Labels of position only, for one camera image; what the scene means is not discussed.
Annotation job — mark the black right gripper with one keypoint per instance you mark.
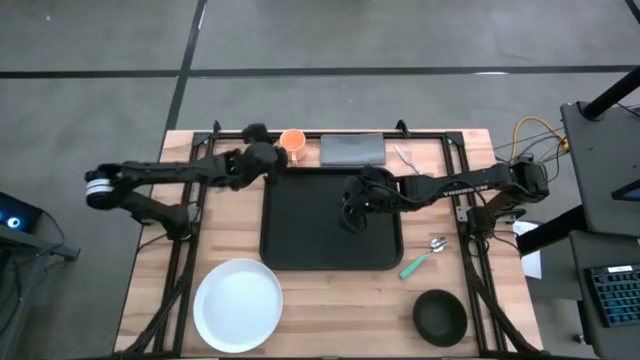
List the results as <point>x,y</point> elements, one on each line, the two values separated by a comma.
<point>372,187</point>

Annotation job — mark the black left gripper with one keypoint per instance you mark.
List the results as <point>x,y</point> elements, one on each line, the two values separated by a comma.
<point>257,157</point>

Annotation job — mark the orange mug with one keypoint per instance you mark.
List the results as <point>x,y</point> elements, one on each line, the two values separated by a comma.
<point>292,140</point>

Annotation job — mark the black rectangular tray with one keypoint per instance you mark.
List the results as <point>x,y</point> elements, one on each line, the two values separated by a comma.
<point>310,225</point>

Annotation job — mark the gray cloth napkin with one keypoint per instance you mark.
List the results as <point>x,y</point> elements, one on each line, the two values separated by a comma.
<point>352,149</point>

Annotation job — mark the black bowl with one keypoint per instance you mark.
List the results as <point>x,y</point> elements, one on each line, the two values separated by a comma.
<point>440,317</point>

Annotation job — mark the white round plate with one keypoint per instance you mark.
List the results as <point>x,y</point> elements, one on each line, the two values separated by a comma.
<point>237,305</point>

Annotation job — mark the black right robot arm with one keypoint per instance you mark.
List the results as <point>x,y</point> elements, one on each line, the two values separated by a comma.
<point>450,187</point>

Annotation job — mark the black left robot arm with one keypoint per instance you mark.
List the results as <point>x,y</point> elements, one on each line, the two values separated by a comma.
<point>165,172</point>

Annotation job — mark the white paper sheet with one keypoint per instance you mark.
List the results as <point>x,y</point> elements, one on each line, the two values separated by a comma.
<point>532,260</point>

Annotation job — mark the dark keyboard desk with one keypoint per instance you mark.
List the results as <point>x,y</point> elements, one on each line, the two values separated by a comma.
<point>580,295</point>

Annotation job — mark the black side desk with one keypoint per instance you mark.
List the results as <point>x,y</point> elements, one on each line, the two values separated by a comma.
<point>600,165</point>

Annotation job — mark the computer with blue light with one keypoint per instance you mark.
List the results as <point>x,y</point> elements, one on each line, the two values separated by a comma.
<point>15,212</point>

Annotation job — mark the black keyboard with blue keys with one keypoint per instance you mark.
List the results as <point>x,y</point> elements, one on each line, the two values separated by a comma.
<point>617,295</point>

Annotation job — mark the black slanted pole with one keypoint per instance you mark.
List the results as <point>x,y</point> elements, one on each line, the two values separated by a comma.
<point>612,95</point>

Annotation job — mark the black aluminium rig frame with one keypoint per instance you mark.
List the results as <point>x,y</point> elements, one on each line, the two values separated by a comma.
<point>454,140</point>

